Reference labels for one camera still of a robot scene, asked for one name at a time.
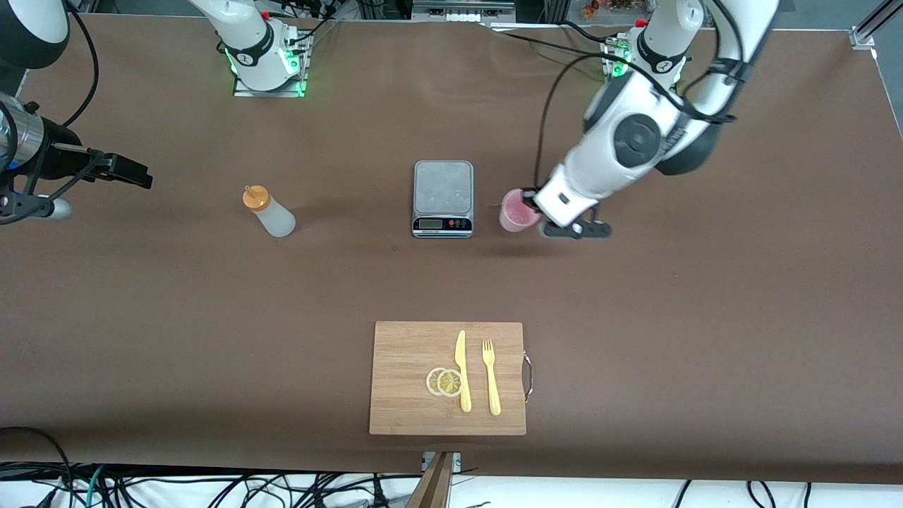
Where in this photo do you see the pink plastic cup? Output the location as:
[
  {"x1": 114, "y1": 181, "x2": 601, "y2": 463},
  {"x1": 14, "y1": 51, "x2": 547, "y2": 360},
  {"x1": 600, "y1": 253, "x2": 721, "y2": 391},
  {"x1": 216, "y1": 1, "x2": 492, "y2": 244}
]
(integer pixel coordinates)
[{"x1": 499, "y1": 188, "x2": 543, "y2": 234}]

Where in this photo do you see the clear sauce bottle orange cap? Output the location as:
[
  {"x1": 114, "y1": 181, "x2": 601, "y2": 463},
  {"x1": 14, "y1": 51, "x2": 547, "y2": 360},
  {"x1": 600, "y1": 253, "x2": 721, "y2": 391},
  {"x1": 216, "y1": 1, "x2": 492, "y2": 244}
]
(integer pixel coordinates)
[{"x1": 242, "y1": 185, "x2": 297, "y2": 238}]

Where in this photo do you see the silver digital kitchen scale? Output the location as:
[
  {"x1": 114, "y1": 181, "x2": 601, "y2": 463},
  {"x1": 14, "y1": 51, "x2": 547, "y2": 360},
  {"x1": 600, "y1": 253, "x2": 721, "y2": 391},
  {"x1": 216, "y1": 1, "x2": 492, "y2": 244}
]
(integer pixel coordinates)
[{"x1": 412, "y1": 160, "x2": 474, "y2": 239}]

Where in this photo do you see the brown table cover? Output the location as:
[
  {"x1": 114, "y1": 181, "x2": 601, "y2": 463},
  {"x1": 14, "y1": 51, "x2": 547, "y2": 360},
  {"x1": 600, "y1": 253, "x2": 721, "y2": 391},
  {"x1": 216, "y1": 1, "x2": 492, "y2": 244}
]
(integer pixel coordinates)
[{"x1": 0, "y1": 13, "x2": 903, "y2": 485}]

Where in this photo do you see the yellow plastic fork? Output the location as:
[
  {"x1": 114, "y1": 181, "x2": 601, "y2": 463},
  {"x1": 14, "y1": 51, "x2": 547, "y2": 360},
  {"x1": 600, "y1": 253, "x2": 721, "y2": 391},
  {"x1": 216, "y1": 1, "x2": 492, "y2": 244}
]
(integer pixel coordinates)
[{"x1": 482, "y1": 339, "x2": 502, "y2": 416}]

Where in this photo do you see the yellow plastic knife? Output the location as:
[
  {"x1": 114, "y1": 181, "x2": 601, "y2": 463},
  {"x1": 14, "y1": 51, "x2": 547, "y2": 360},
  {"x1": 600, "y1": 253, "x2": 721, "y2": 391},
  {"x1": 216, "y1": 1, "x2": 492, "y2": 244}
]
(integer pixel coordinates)
[{"x1": 455, "y1": 329, "x2": 472, "y2": 413}]

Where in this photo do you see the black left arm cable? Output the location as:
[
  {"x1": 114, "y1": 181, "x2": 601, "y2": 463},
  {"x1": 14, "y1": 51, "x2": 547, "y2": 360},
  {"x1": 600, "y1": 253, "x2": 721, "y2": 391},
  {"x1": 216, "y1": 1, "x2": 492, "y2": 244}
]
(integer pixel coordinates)
[{"x1": 534, "y1": 0, "x2": 745, "y2": 191}]

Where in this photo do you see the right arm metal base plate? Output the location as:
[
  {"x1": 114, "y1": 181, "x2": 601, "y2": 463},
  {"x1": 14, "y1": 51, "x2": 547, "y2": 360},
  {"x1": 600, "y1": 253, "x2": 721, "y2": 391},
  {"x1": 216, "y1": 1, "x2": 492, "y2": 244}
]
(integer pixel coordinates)
[{"x1": 233, "y1": 32, "x2": 308, "y2": 98}]

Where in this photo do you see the black cable on table cover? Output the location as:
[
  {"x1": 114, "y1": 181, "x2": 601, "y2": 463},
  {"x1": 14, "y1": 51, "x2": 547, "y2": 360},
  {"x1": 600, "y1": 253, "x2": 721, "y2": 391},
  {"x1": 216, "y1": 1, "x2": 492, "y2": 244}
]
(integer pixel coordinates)
[{"x1": 485, "y1": 25, "x2": 614, "y2": 63}]

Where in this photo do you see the wooden cutting board metal handle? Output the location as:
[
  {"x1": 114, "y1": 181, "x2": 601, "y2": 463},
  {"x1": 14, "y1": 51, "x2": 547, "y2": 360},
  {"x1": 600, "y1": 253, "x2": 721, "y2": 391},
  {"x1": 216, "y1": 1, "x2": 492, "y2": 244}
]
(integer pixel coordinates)
[{"x1": 369, "y1": 321, "x2": 534, "y2": 436}]

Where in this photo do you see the black floor cable loop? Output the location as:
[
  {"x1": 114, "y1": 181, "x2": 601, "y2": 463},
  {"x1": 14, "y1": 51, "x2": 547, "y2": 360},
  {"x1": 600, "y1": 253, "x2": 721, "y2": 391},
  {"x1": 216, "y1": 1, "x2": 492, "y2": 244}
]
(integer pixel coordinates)
[{"x1": 0, "y1": 425, "x2": 75, "y2": 508}]

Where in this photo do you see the wooden post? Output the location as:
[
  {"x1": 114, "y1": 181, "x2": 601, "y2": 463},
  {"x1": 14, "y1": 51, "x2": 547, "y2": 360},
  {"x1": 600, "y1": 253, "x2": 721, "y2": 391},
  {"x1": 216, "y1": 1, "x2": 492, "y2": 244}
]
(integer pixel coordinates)
[{"x1": 406, "y1": 452, "x2": 456, "y2": 508}]

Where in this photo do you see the teal floor cable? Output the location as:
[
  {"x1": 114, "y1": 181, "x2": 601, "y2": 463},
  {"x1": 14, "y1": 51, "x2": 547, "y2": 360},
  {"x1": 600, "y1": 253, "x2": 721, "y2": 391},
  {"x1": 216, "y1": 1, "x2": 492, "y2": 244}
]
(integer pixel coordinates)
[{"x1": 83, "y1": 464, "x2": 107, "y2": 508}]

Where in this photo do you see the aluminium frame profile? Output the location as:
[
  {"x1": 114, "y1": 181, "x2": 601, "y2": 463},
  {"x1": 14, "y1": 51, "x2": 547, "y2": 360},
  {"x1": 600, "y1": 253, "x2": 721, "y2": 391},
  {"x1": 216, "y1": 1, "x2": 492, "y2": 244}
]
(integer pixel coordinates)
[{"x1": 850, "y1": 0, "x2": 903, "y2": 49}]

